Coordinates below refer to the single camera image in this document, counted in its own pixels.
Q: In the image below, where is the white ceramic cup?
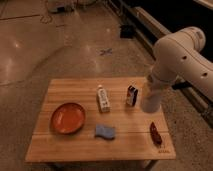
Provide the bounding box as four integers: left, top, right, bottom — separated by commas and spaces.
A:
141, 74, 162, 113

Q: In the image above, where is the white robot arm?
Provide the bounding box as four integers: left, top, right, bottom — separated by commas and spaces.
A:
146, 27, 213, 101

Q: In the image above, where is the white glue bottle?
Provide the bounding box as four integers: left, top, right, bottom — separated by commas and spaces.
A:
97, 85, 110, 113

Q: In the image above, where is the wooden table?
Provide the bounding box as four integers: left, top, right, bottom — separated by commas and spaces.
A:
25, 77, 176, 163

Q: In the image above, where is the blue sponge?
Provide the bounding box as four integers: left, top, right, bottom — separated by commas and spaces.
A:
95, 124, 115, 140

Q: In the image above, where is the orange round plate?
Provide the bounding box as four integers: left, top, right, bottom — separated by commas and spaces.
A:
50, 103, 86, 134

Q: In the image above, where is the black box on floor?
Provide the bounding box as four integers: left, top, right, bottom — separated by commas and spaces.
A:
120, 25, 135, 38

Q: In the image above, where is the dark red chili pepper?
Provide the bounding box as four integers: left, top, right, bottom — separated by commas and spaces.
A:
150, 123, 162, 145

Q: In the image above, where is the black bracket on rail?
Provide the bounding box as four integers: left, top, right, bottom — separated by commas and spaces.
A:
172, 81, 192, 90

